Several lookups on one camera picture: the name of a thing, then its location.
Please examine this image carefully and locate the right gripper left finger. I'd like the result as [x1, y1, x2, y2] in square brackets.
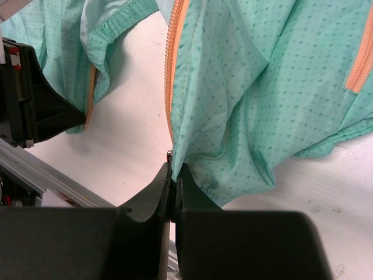
[1, 163, 171, 279]

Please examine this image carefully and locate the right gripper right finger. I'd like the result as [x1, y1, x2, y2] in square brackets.
[175, 165, 332, 279]

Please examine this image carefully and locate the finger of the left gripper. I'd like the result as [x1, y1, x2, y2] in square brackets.
[16, 44, 86, 146]

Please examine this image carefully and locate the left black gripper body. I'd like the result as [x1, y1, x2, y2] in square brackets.
[1, 37, 23, 146]

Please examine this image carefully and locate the orange and teal jacket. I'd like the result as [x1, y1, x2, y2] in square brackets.
[1, 1, 372, 206]

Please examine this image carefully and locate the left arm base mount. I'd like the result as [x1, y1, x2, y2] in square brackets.
[1, 173, 41, 207]

